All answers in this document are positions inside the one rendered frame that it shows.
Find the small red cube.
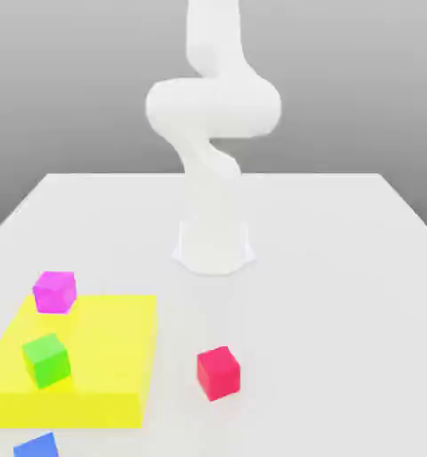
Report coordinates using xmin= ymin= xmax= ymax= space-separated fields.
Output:
xmin=196 ymin=345 xmax=242 ymax=403

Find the small magenta cube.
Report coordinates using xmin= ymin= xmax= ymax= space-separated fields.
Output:
xmin=32 ymin=270 xmax=78 ymax=315

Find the small green cube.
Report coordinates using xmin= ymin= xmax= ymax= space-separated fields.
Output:
xmin=21 ymin=333 xmax=72 ymax=390

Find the small blue cube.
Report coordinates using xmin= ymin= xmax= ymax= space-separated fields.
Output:
xmin=13 ymin=432 xmax=60 ymax=457

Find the large yellow box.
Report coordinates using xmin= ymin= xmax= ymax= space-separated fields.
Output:
xmin=0 ymin=295 xmax=158 ymax=429

